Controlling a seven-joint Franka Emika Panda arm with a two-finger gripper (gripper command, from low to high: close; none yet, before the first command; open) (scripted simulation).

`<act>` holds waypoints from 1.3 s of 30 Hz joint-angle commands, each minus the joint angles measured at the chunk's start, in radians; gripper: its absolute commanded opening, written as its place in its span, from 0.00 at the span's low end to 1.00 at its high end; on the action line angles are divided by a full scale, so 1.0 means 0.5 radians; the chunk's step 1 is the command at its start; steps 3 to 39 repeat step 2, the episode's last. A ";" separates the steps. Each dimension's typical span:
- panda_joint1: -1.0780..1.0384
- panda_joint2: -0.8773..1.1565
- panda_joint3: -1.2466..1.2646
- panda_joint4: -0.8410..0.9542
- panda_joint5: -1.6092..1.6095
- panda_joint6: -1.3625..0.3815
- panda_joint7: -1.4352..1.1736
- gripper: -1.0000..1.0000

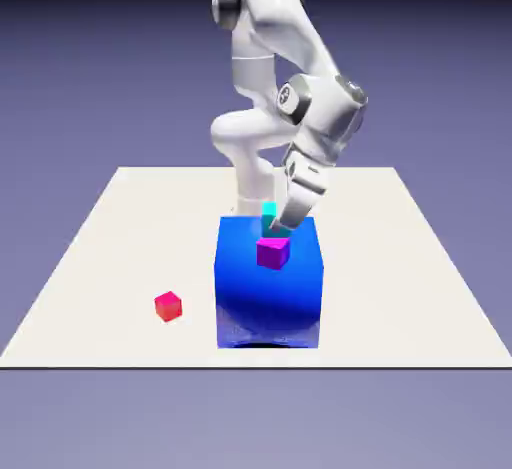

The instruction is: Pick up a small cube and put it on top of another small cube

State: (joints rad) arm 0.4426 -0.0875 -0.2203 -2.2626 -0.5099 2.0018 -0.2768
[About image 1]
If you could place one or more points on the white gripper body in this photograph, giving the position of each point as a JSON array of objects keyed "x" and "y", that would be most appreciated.
[{"x": 306, "y": 189}]

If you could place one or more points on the small cyan cube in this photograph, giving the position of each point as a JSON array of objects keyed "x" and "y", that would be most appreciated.
[{"x": 268, "y": 210}]

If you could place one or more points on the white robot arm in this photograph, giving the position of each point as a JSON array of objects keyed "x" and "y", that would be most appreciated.
[{"x": 276, "y": 17}]

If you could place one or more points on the small magenta cube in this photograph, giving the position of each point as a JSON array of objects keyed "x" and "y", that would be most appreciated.
[{"x": 272, "y": 255}]

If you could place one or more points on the small red cube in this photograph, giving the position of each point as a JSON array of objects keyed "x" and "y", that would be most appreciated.
[{"x": 168, "y": 307}]

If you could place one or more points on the large blue box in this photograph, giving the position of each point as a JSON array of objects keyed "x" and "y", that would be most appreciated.
[{"x": 268, "y": 301}]

